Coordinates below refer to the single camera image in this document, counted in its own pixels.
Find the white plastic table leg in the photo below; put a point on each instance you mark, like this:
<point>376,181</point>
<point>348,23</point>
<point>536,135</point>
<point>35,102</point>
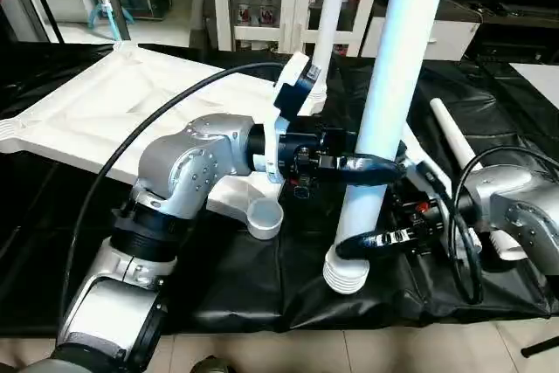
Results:
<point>384,111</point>
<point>417,162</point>
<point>330,24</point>
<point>454,133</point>

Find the white plastic table top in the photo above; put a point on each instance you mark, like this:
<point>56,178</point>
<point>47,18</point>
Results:
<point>113,102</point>

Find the black plastic mat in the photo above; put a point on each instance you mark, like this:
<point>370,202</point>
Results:
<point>244,277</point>

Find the white drawer unit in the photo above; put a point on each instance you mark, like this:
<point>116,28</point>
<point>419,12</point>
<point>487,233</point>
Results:
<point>445,39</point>

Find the black metal table leg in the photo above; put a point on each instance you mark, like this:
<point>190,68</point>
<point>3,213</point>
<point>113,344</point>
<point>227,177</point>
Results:
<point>541,347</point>

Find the light blue plastic object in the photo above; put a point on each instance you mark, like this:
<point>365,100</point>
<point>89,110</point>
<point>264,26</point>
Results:
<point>109,15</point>

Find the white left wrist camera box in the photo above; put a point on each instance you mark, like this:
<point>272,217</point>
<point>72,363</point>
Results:
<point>293,85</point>

